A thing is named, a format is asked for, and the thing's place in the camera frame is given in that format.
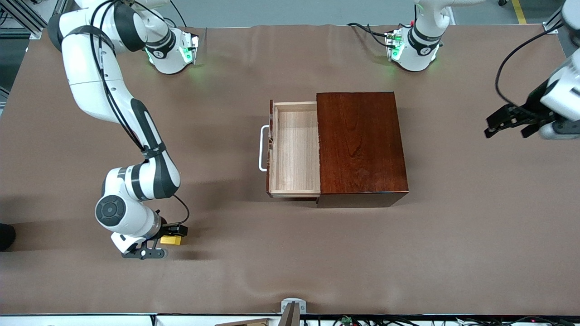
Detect wooden drawer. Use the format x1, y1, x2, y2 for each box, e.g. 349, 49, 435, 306
266, 100, 322, 200

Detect brown table cover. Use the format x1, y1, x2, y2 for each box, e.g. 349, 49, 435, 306
0, 24, 580, 316

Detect aluminium profile bar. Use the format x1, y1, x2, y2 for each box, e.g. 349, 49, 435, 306
543, 5, 566, 35

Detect wooden board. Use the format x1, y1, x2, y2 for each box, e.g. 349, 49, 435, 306
214, 318, 272, 326

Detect dark wooden cabinet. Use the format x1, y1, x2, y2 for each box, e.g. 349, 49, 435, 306
316, 91, 409, 209

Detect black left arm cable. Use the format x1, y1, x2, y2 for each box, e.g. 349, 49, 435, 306
495, 20, 567, 109

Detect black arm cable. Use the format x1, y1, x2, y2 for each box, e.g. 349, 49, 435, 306
495, 20, 567, 109
90, 0, 190, 227

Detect grey metal bracket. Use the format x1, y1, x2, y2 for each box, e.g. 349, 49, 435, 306
281, 297, 307, 314

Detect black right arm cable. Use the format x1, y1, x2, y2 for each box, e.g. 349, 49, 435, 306
90, 0, 190, 227

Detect grey tapered post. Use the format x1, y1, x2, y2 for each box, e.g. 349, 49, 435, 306
278, 301, 300, 326

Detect black left base cables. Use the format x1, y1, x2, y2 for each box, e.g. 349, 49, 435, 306
347, 22, 396, 48

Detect aluminium frame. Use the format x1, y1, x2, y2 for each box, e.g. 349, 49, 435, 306
0, 0, 57, 39

